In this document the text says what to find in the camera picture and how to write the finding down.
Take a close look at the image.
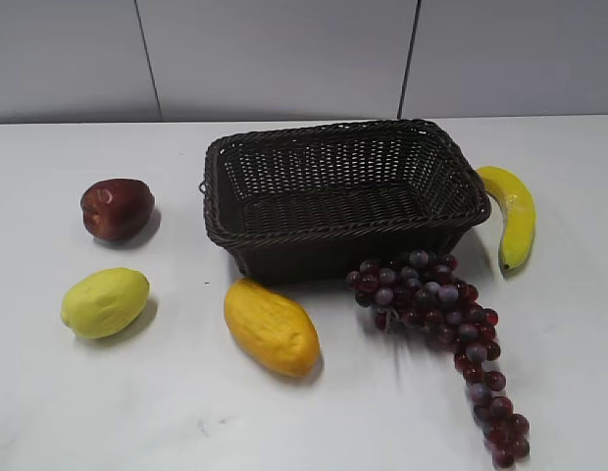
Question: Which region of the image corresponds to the dark red grape bunch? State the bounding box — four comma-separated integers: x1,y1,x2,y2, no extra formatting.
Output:
345,249,530,470

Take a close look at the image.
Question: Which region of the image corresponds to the black woven plastic basket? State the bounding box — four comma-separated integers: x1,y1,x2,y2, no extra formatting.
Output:
200,119,491,285

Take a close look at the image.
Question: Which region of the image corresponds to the orange yellow mango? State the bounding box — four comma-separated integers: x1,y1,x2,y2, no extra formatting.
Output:
224,278,321,378

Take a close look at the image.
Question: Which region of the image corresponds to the dark red apple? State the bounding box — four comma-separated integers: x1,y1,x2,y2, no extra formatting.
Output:
80,179,155,242

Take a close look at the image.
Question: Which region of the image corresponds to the pale yellow lemon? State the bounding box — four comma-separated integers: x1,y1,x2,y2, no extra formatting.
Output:
61,267,150,340

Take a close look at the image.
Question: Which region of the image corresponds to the yellow banana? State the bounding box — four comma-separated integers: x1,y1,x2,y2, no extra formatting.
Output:
478,166,536,271

